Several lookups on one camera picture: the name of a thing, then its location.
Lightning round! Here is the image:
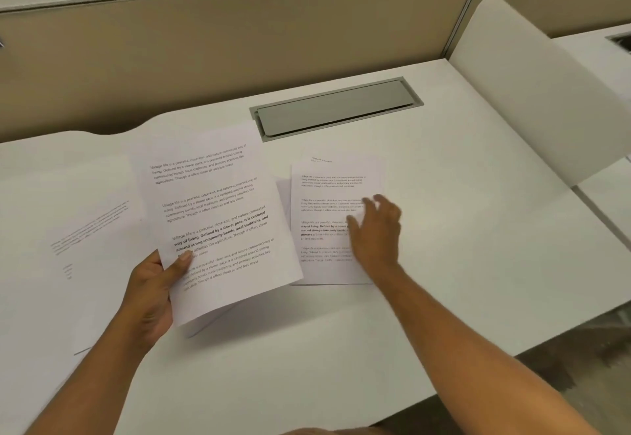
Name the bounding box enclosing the white sheet with small text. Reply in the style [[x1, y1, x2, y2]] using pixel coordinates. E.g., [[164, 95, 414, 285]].
[[0, 151, 163, 356]]

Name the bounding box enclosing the white curved desk divider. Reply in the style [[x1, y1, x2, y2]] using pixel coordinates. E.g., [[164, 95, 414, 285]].
[[449, 0, 631, 187]]

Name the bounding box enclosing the grey metal cable tray lid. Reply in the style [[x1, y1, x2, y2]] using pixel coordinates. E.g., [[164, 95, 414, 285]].
[[249, 76, 425, 142], [606, 32, 631, 57]]

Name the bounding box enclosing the person's right hand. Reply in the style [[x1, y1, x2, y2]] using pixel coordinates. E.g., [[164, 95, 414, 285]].
[[346, 194, 403, 280]]

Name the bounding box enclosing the person's left forearm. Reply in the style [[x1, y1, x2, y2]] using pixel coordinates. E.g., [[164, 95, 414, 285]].
[[24, 319, 166, 435]]

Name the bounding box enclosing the white neighbouring desk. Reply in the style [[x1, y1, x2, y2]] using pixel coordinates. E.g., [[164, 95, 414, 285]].
[[551, 25, 631, 254]]

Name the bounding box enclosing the person's left hand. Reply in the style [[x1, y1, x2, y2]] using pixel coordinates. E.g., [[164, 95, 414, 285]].
[[116, 251, 194, 352]]

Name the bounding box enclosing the white printed paper sheet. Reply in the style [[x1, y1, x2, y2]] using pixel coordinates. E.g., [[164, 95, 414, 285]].
[[275, 152, 381, 213], [289, 156, 383, 286], [129, 120, 305, 328]]

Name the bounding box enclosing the person's right forearm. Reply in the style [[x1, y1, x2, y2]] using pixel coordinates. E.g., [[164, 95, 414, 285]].
[[367, 264, 601, 435]]

